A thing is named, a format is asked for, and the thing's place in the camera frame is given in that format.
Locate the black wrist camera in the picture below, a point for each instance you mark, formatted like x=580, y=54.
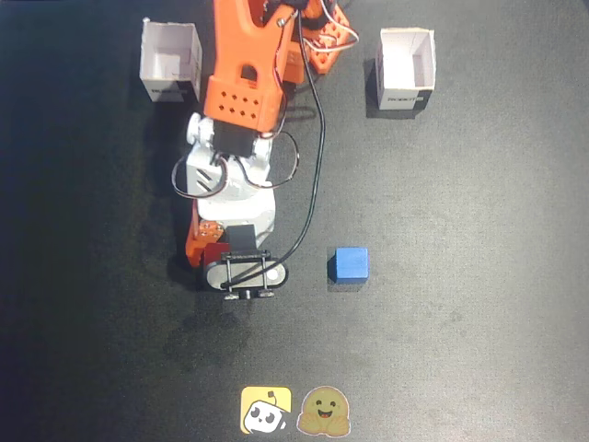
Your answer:
x=244, y=276

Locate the hugging face emoji sticker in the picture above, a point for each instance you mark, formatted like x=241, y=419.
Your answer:
x=323, y=411

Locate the yellow robot face sticker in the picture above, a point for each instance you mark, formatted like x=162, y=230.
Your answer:
x=264, y=412

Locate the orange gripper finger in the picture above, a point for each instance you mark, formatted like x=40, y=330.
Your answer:
x=195, y=244

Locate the orange white robot arm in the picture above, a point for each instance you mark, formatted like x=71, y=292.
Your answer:
x=239, y=46

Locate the white paper box black label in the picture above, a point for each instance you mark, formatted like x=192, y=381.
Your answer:
x=168, y=60
x=405, y=64

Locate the blue wooden cube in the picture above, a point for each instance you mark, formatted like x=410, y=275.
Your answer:
x=349, y=264

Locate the red wooden cube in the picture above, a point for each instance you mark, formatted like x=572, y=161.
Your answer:
x=214, y=252

